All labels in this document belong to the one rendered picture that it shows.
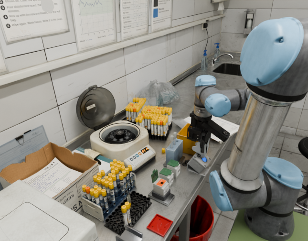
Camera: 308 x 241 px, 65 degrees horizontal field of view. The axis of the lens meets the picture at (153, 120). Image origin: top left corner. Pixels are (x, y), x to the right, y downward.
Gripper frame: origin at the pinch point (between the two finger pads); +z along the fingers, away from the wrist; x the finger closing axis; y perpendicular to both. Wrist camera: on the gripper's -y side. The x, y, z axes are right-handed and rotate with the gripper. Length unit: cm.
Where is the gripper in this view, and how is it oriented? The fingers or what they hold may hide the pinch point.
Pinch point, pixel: (204, 156)
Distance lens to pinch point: 108.9
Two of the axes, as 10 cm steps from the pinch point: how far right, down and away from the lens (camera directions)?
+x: -5.3, 4.2, -7.4
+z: 0.3, 8.8, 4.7
